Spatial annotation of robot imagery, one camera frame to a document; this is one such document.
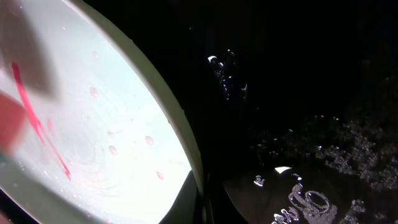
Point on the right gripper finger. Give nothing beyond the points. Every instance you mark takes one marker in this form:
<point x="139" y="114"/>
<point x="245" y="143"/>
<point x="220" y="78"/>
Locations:
<point x="187" y="207"/>

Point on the light blue plate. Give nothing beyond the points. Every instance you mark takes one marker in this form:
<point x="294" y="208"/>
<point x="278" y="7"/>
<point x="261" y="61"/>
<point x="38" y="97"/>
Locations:
<point x="90" y="131"/>

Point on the round black tray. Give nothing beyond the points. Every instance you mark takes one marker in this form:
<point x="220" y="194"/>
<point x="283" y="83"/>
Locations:
<point x="293" y="103"/>

